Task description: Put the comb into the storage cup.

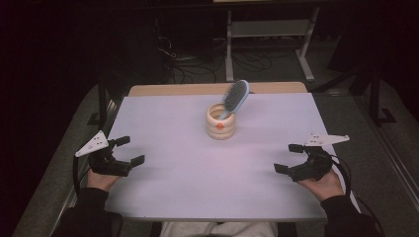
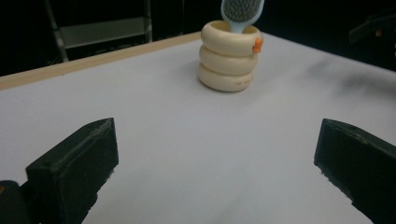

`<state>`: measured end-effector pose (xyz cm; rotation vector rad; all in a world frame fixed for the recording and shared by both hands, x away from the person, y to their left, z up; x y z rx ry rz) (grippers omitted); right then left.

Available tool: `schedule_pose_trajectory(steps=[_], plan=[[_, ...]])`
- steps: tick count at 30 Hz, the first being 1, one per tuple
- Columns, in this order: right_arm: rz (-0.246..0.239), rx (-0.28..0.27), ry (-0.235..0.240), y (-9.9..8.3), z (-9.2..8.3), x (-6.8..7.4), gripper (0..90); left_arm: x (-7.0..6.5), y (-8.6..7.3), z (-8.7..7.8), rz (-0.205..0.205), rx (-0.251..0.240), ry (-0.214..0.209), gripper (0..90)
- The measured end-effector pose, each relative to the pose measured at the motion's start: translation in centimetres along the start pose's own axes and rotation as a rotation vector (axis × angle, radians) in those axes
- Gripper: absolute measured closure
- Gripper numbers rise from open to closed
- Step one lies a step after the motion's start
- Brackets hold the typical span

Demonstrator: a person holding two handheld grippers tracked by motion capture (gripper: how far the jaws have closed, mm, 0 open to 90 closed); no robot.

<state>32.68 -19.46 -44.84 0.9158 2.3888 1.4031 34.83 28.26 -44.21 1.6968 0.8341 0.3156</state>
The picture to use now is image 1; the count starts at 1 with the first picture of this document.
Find person's lap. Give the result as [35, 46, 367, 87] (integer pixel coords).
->
[159, 221, 280, 237]

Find tangle of floor cables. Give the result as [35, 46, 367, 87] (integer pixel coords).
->
[154, 19, 285, 84]

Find grey metal stand frame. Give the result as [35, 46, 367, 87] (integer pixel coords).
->
[225, 6, 321, 83]

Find black metal stand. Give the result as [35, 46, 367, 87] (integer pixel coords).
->
[368, 62, 398, 126]
[87, 73, 121, 126]

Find person's right hand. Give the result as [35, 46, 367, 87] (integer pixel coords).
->
[295, 169, 345, 201]

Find person's left hand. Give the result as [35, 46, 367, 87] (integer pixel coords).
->
[86, 169, 122, 193]

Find cream ribbed holder cup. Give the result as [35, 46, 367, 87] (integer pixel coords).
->
[206, 102, 237, 140]

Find hand-held gripper cable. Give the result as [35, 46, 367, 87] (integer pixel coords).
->
[330, 154, 386, 237]
[72, 155, 92, 196]

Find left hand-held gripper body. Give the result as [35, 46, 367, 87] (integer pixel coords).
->
[74, 129, 133, 178]

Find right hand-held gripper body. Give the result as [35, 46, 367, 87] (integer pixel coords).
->
[287, 132, 351, 183]

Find light blue hairbrush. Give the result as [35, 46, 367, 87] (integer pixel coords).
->
[217, 79, 251, 121]

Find white table cover sheet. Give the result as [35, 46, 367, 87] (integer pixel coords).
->
[105, 92, 330, 222]

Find left hand-held gripper cable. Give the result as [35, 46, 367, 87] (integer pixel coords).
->
[72, 155, 92, 196]

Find right hand-held gripper cable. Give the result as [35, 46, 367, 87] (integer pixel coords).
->
[330, 154, 386, 237]

